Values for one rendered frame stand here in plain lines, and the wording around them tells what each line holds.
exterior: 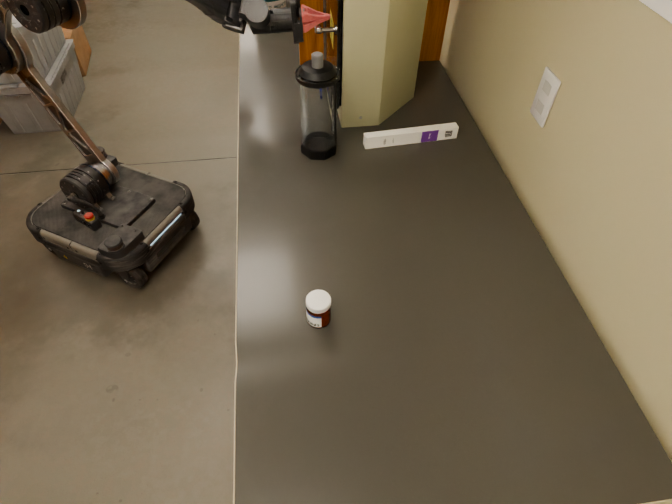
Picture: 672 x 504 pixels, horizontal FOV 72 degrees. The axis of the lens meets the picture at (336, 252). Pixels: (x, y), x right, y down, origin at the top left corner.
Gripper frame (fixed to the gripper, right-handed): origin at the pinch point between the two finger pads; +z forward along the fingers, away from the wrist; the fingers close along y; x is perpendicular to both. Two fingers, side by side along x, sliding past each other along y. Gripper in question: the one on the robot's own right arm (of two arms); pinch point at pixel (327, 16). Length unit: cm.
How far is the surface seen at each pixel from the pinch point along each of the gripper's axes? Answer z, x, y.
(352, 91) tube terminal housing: 5.5, -8.4, -16.7
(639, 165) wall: 49, -66, -3
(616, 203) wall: 48, -66, -12
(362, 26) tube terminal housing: 8.1, -8.7, 0.5
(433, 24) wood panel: 37, 30, -16
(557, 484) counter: 26, -107, -31
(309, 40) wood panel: -4.3, 28.3, -17.8
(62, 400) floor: -110, -38, -118
